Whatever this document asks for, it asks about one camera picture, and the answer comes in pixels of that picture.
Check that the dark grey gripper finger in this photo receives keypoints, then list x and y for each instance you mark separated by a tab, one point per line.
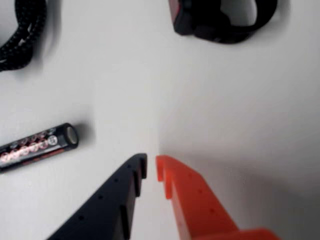
105	210

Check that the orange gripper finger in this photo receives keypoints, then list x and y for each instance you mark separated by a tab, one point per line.
197	210

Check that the black AAA battery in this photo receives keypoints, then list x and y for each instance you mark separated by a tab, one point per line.
32	151

